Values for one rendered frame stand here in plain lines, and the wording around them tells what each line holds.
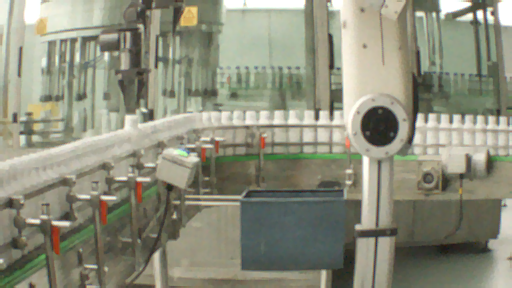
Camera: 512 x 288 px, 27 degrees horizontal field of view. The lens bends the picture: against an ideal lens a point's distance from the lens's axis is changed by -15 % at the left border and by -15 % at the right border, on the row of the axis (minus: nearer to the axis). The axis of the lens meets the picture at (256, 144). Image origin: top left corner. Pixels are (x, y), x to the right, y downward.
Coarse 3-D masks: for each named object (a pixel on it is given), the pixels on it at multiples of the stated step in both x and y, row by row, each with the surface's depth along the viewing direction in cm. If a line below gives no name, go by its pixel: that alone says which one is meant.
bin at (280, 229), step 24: (264, 192) 390; (288, 192) 390; (312, 192) 389; (336, 192) 389; (240, 216) 361; (264, 216) 360; (288, 216) 360; (312, 216) 359; (336, 216) 359; (240, 240) 361; (264, 240) 361; (288, 240) 360; (312, 240) 360; (336, 240) 359; (240, 264) 362; (264, 264) 361; (288, 264) 361; (312, 264) 360; (336, 264) 360
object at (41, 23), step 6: (186, 12) 662; (192, 12) 661; (36, 18) 668; (42, 18) 667; (186, 18) 662; (192, 18) 662; (36, 24) 668; (42, 24) 668; (186, 24) 662; (192, 24) 662; (36, 30) 668; (42, 30) 668
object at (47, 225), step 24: (216, 144) 445; (96, 192) 220; (216, 192) 446; (24, 216) 177; (48, 216) 175; (72, 216) 220; (96, 216) 221; (144, 216) 313; (24, 240) 176; (48, 240) 176; (96, 240) 221; (120, 240) 268; (0, 264) 131; (48, 264) 176
